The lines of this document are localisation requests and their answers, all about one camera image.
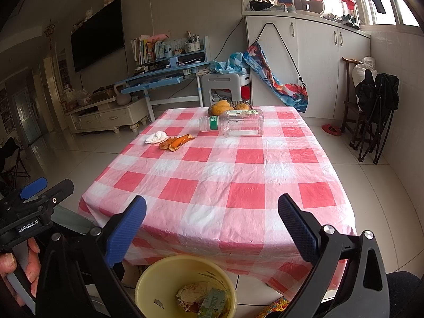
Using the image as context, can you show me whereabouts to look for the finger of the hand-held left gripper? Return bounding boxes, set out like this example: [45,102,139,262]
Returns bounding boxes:
[39,178,75,217]
[19,177,48,201]

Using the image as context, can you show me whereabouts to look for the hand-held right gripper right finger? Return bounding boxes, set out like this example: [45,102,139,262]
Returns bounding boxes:
[277,194,390,318]

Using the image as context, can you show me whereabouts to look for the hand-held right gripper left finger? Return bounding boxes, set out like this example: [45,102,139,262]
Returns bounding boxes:
[36,195,147,318]

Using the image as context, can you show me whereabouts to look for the yellow plastic bin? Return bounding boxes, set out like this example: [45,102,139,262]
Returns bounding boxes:
[134,255,237,318]

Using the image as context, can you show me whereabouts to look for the white paper wrapper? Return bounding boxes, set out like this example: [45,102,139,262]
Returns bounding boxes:
[175,281,213,305]

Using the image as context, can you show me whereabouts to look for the green blue milk carton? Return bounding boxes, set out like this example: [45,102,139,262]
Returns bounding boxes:
[199,288,229,318]

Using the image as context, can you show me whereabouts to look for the person's left hand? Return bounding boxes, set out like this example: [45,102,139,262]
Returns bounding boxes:
[0,238,42,306]

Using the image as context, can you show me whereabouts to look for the black folding stool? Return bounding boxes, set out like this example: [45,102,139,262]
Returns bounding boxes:
[0,137,30,186]

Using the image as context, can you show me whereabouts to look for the colourful crocheted cushion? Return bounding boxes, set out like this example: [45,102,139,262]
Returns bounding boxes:
[258,298,290,318]

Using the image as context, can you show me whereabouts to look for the white television cabinet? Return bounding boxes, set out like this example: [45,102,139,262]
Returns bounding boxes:
[64,97,150,135]

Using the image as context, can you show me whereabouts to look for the pink checked tablecloth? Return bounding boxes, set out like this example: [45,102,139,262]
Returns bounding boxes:
[78,106,357,300]

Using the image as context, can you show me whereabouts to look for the clear plastic bag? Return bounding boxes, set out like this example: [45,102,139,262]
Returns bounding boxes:
[63,86,91,111]

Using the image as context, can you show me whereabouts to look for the wooden door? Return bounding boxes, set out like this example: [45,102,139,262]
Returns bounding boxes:
[43,51,67,133]

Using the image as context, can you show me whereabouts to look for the small crumpled white tissue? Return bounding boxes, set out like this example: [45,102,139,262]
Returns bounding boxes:
[145,131,168,144]

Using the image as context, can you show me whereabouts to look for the long orange peel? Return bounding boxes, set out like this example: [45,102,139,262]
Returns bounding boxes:
[168,133,197,152]

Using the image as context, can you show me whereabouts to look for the grey kettlebell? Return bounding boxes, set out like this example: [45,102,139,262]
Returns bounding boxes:
[113,83,133,106]

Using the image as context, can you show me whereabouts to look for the clear plastic container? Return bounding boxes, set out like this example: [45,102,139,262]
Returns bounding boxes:
[220,109,264,138]

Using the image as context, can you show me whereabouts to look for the dark cloth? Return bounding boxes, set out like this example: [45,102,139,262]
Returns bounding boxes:
[386,272,421,318]

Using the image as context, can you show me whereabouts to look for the dark fruit bowl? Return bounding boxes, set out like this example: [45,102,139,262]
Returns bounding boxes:
[207,101,253,115]

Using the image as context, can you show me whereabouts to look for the clear bottle with green label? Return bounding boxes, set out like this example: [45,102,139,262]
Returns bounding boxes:
[199,115,222,133]

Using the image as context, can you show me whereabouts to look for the printed hanging bag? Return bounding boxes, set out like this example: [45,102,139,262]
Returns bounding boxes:
[243,23,308,113]

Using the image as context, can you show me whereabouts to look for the blue study desk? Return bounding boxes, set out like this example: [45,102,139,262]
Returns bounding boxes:
[115,36,211,122]

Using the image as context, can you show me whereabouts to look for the large yellow mango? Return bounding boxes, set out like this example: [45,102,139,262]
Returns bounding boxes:
[209,100,232,116]

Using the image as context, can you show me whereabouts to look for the red white box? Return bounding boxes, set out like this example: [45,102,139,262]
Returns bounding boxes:
[240,74,251,101]

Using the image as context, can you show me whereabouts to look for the dark wooden chair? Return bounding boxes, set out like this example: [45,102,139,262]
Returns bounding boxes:
[341,56,368,146]

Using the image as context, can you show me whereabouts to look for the black folding chair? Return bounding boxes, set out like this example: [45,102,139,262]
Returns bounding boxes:
[349,73,400,165]

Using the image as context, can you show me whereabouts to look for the white storage cabinet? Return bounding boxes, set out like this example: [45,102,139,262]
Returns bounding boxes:
[242,9,372,120]

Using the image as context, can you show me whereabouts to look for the row of books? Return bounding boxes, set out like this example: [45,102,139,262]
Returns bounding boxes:
[131,35,156,66]

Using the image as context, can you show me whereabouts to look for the white plastic stool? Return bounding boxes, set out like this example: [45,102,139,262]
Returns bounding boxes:
[200,73,242,107]

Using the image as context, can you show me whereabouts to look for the white sack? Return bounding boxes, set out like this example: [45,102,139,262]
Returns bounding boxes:
[352,56,376,88]

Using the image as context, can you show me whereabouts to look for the blue patterned cloth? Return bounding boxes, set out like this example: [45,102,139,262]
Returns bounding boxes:
[209,51,250,75]

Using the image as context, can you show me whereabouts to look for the white pen holder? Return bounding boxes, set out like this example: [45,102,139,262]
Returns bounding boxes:
[185,31,201,53]

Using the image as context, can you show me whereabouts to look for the white round appliance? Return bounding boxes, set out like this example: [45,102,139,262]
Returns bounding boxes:
[293,0,325,14]

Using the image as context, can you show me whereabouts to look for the black shoes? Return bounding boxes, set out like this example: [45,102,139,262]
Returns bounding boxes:
[249,0,275,11]

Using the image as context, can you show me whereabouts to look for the window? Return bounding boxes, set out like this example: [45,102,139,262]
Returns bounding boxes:
[248,0,421,27]

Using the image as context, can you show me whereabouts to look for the black wall television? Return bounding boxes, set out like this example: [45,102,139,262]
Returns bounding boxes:
[70,0,126,73]

